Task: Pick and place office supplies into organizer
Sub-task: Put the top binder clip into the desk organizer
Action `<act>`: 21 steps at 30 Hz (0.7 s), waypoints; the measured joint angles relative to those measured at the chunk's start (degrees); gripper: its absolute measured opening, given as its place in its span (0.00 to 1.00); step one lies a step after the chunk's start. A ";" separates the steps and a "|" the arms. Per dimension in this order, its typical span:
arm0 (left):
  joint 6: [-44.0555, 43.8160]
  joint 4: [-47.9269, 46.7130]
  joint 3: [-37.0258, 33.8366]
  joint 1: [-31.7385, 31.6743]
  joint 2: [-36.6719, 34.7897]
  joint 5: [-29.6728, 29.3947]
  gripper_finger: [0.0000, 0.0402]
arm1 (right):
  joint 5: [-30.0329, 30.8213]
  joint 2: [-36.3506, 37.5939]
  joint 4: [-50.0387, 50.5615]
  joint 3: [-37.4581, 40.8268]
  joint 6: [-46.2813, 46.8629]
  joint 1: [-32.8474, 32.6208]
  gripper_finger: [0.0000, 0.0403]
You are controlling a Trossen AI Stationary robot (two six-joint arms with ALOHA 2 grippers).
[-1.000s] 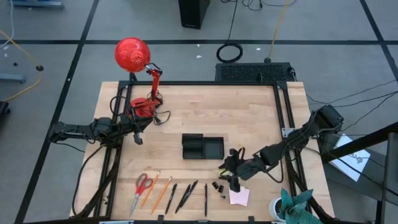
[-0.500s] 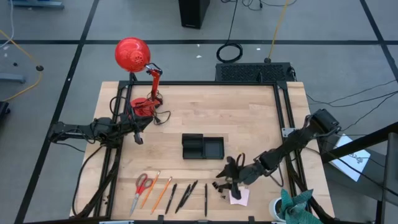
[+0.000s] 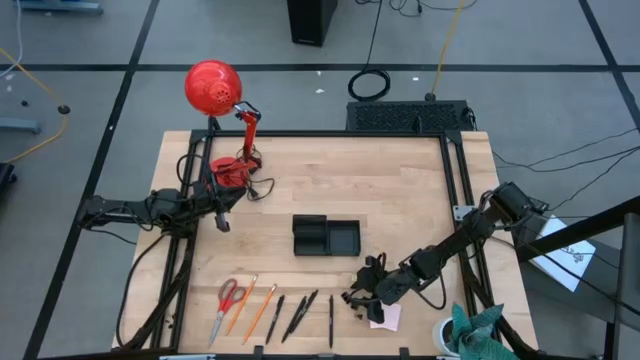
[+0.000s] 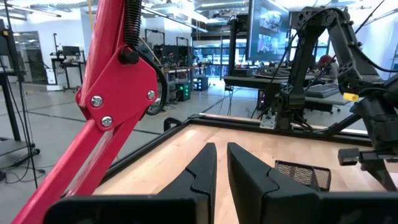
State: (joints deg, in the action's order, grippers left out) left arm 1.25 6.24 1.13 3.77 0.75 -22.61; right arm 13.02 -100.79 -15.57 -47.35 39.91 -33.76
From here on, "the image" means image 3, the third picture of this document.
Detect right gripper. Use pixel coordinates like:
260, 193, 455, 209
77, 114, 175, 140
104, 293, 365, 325
348, 253, 404, 324

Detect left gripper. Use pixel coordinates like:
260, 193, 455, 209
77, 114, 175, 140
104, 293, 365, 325
197, 177, 247, 234

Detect pink sticky note pad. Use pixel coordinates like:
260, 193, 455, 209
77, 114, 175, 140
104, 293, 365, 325
368, 302, 403, 333

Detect black mesh desk organizer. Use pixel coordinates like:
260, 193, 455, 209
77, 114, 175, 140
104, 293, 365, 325
292, 214, 362, 257

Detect orange pencil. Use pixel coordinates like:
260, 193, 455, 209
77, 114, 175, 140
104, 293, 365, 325
242, 283, 278, 346
224, 273, 260, 337

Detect red grey handled scissors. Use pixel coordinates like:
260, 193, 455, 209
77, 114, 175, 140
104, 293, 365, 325
207, 278, 248, 350

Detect white plant pot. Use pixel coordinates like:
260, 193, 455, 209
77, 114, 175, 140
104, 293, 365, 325
431, 316, 462, 358

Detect red desk lamp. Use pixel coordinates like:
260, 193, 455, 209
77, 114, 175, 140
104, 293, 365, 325
183, 59, 264, 199

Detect green leafy plant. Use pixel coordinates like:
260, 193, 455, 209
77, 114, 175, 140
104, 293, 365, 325
446, 301, 521, 360

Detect black vented computer case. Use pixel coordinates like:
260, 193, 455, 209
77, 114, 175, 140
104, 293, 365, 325
345, 99, 477, 134

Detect black computer tower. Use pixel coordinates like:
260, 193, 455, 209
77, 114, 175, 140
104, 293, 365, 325
286, 0, 339, 48

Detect white printed paper sheet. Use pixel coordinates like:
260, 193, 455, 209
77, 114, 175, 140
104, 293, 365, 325
528, 214, 598, 294

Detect black slanted metal beam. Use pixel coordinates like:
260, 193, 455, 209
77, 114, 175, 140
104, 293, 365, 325
514, 193, 640, 264

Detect grey metal stand foot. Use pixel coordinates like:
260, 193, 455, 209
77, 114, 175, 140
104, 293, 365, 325
0, 116, 42, 135
14, 0, 105, 15

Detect black caster wheel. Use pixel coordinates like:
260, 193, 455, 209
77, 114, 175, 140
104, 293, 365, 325
0, 162, 18, 194

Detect black lamp power cord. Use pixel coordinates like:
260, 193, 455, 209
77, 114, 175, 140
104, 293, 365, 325
175, 152, 276, 202

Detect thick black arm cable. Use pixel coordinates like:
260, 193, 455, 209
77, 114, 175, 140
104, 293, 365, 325
114, 230, 174, 350

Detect black coiled cable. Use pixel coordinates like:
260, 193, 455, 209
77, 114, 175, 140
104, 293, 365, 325
346, 0, 393, 103

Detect yellow power cable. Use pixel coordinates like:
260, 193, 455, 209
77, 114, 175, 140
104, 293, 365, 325
0, 47, 71, 165
424, 0, 467, 103

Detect thin black cable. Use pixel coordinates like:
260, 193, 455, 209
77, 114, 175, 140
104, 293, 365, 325
547, 148, 640, 212
492, 127, 640, 169
493, 144, 640, 174

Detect black cable bundle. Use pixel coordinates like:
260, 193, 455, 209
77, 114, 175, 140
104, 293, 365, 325
354, 0, 479, 19

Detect thin white cable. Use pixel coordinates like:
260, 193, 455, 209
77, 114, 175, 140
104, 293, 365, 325
0, 0, 25, 80

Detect dark grey metal post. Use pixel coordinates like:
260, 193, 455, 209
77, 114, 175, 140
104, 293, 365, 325
602, 212, 640, 360

